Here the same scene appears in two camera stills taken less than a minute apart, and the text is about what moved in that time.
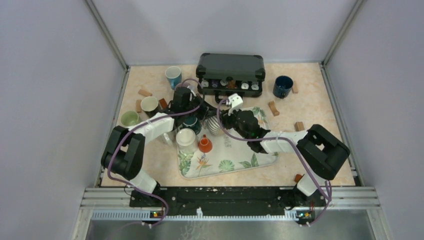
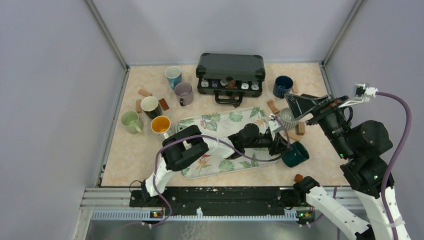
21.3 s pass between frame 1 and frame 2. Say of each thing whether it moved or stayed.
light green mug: stayed
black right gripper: moved
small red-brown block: stayed
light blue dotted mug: stayed
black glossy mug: stayed
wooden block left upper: stayed
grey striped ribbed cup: moved
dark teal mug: moved
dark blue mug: stayed
